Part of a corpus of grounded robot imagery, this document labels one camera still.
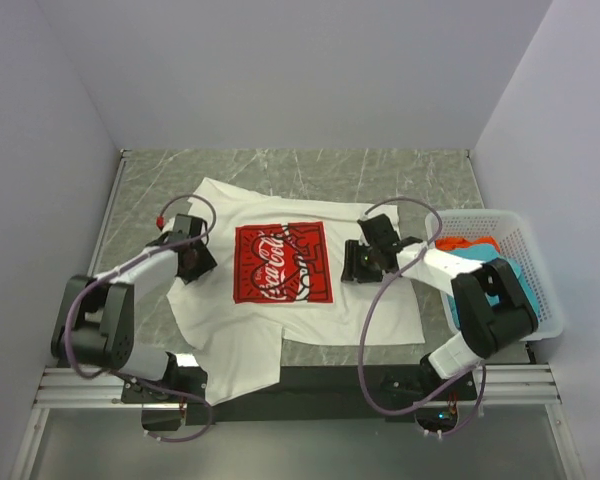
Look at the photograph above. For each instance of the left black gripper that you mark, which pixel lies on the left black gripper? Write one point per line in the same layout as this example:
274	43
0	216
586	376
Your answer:
207	264

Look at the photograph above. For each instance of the blue t-shirt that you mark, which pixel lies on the blue t-shirt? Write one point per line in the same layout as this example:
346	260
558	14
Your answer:
488	292

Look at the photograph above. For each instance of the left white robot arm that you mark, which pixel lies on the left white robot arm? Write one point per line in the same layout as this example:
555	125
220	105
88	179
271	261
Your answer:
96	320

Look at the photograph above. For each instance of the orange t-shirt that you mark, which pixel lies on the orange t-shirt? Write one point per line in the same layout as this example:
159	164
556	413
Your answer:
453	243

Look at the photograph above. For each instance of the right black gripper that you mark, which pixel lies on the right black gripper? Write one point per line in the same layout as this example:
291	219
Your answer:
352	269

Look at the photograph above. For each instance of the white red-print t-shirt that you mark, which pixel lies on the white red-print t-shirt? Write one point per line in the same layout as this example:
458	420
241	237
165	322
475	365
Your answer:
279	263

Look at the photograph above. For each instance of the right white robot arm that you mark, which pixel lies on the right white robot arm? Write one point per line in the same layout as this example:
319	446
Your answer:
420	262

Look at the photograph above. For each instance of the white plastic laundry basket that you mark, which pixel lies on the white plastic laundry basket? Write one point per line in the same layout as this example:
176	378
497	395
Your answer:
518	246

